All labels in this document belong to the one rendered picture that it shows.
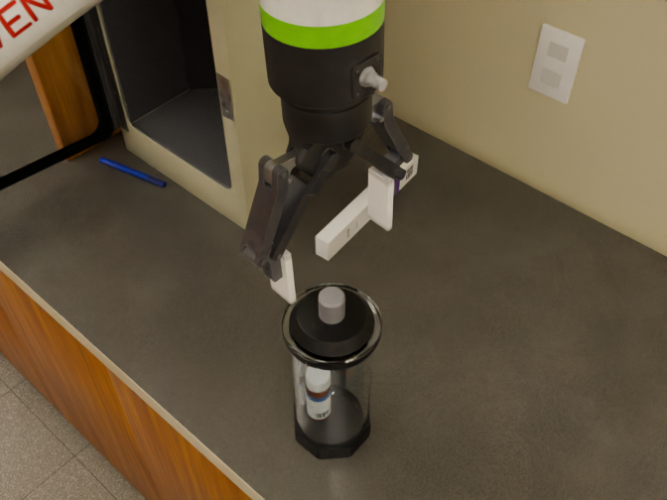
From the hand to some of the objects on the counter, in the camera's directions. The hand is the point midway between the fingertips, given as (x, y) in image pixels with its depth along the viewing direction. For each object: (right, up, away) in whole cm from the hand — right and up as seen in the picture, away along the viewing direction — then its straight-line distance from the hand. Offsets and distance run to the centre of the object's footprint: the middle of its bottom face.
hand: (333, 250), depth 73 cm
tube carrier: (0, -22, +21) cm, 30 cm away
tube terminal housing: (-17, +18, +58) cm, 63 cm away
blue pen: (-35, +13, +54) cm, 66 cm away
